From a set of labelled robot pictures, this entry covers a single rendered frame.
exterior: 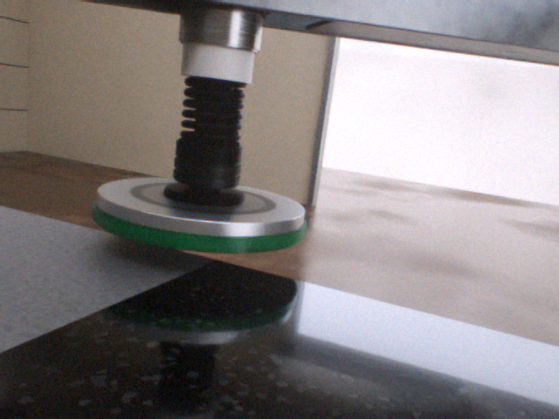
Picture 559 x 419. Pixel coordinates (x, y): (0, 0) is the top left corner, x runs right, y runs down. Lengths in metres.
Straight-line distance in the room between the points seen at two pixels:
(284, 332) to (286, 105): 5.00
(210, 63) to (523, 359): 0.36
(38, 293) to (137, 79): 5.76
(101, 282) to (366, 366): 0.23
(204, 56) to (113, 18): 5.90
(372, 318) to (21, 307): 0.27
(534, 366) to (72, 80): 6.45
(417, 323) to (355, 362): 0.10
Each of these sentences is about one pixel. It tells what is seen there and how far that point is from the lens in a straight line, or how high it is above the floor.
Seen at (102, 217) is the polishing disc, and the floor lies 0.87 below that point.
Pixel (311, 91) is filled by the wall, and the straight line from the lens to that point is 5.28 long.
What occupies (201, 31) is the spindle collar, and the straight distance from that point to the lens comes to 0.51.
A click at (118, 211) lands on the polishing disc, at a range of 0.49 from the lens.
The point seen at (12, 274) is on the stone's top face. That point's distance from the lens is 0.48.
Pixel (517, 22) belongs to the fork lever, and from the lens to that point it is 0.61.
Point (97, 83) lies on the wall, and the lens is 6.48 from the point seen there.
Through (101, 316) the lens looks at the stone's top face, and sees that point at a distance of 0.40.
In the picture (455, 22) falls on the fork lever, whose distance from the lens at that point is 0.57.
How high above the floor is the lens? 0.99
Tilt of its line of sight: 12 degrees down
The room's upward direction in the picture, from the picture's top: 7 degrees clockwise
